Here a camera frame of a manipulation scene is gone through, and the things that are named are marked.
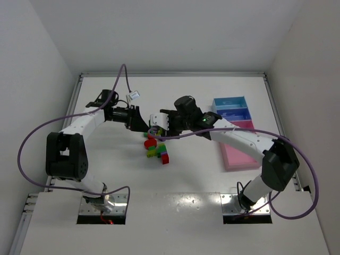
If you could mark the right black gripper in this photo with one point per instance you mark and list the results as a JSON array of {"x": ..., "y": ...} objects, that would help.
[{"x": 171, "y": 121}]

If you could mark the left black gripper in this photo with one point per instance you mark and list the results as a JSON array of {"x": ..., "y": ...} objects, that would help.
[{"x": 132, "y": 117}]

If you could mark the green purple lego stack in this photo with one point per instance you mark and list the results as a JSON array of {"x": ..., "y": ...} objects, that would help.
[{"x": 161, "y": 149}]

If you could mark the red square lego brick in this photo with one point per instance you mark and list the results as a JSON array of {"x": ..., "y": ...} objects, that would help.
[{"x": 165, "y": 159}]

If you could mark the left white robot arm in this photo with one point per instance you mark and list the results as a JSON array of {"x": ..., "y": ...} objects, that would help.
[{"x": 66, "y": 156}]

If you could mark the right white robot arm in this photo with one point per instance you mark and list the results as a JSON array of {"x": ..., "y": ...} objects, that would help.
[{"x": 276, "y": 157}]

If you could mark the red round lego lower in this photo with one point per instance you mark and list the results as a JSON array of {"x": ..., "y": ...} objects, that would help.
[{"x": 150, "y": 143}]

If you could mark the yellow-green lego brick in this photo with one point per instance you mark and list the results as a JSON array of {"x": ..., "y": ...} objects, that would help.
[{"x": 152, "y": 153}]

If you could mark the light blue container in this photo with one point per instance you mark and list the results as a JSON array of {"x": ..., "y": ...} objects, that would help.
[{"x": 219, "y": 104}]

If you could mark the small pink container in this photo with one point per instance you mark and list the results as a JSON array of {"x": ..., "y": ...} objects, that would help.
[{"x": 246, "y": 124}]

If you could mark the large pink container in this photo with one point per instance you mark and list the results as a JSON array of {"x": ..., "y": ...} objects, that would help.
[{"x": 235, "y": 160}]

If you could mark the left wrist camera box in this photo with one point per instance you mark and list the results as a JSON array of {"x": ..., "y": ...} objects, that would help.
[{"x": 133, "y": 95}]

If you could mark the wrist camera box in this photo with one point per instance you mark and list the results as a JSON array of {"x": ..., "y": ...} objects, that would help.
[
  {"x": 160, "y": 120},
  {"x": 133, "y": 95}
]

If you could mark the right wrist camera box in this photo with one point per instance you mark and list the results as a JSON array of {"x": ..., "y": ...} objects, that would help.
[{"x": 160, "y": 120}]

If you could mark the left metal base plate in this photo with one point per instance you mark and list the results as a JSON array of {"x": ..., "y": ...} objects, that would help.
[{"x": 109, "y": 205}]

